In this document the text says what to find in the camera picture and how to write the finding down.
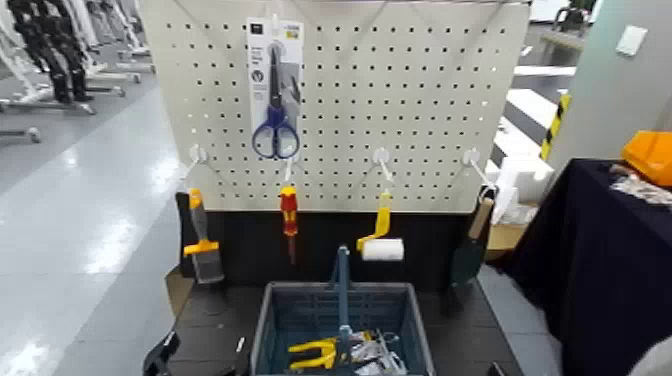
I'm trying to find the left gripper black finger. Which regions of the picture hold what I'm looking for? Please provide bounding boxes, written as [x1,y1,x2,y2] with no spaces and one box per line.
[142,330,183,376]
[231,335,250,376]

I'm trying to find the blue scissors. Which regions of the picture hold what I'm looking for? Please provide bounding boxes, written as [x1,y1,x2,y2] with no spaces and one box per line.
[245,17,307,160]

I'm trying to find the grey blue plastic crate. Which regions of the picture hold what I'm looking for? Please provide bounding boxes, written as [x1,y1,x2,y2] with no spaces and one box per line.
[249,244,437,376]

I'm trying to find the brown cardboard flap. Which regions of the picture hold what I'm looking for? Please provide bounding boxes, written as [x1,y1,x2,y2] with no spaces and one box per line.
[165,265,195,317]

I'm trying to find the yellow pliers in packaging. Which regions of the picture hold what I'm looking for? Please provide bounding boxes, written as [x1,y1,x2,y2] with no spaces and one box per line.
[286,329,409,376]

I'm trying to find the black panel under pegboard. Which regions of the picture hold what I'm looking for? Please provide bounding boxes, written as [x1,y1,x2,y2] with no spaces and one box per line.
[175,191,492,293]

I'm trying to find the brown cardboard box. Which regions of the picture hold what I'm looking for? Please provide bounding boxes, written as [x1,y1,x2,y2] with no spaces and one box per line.
[485,222,529,254]

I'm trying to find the grey yellow putty scraper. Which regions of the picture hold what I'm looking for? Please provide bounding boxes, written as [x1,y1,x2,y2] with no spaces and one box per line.
[182,187,226,285]

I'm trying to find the dark cloth-covered side table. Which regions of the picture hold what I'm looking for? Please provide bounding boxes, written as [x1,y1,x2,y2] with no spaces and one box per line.
[502,157,672,376]

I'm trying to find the red yellow screwdriver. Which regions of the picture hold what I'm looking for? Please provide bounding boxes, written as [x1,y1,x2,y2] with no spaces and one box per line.
[279,184,300,266]

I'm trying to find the white foam blocks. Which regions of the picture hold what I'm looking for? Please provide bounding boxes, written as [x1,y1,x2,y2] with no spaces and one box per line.
[484,154,556,225]

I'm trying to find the crumpled plastic packages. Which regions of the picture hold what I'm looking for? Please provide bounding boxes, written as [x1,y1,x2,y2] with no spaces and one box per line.
[608,164,672,207]

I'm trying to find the white caster leg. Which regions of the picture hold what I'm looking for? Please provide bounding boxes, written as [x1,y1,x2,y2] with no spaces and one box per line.
[0,125,43,145]

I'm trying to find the orange plastic bin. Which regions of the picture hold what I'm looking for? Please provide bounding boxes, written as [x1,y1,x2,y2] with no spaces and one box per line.
[621,129,672,188]

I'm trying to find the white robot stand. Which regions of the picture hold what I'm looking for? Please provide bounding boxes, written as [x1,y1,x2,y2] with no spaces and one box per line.
[68,0,157,86]
[0,31,99,117]

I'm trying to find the beige metal pegboard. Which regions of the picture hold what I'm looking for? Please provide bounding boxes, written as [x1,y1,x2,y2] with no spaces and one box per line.
[141,0,531,214]

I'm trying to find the black humanoid robot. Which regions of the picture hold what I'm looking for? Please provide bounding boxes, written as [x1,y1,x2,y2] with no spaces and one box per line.
[7,0,96,104]

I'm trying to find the grey chair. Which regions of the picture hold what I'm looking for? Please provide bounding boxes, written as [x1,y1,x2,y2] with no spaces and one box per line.
[540,5,593,67]

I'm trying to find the green trowel with wooden handle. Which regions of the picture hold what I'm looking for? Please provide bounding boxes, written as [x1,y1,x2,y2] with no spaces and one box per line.
[448,186,498,289]

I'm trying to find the yellow handled white paint roller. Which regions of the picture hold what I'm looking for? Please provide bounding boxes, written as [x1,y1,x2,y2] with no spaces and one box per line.
[355,190,406,263]

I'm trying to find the yellow black striped post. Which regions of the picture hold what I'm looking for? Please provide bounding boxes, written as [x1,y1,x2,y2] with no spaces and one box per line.
[538,92,573,162]

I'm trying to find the white wall plate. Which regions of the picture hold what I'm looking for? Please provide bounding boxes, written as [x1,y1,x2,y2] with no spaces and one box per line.
[614,23,650,58]

